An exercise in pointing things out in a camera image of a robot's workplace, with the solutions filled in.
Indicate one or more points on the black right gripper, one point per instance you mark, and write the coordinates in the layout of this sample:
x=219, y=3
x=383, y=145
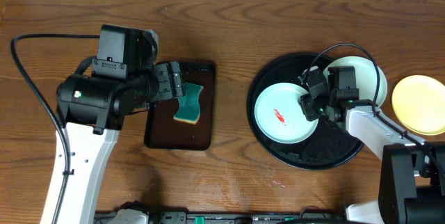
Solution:
x=306, y=102

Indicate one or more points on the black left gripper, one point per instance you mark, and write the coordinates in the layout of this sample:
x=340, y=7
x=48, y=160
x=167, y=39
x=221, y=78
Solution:
x=167, y=81

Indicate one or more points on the green yellow sponge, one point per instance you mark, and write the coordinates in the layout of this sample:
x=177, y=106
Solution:
x=189, y=110

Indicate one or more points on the light green plate with stain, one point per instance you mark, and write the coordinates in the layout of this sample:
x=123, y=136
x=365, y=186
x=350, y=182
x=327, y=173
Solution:
x=279, y=115

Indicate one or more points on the yellow plate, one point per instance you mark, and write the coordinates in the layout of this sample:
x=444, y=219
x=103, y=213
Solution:
x=418, y=102

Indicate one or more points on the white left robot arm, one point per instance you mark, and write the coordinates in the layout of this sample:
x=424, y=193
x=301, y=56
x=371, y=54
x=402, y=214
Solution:
x=92, y=104

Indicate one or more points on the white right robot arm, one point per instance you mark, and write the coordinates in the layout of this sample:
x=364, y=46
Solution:
x=412, y=173

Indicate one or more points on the round black tray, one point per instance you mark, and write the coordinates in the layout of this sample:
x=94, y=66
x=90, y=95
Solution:
x=326, y=148

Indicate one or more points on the rectangular black water tray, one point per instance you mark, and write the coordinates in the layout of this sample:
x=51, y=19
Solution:
x=163, y=132

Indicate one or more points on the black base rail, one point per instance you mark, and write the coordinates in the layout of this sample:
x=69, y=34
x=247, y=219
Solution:
x=158, y=214

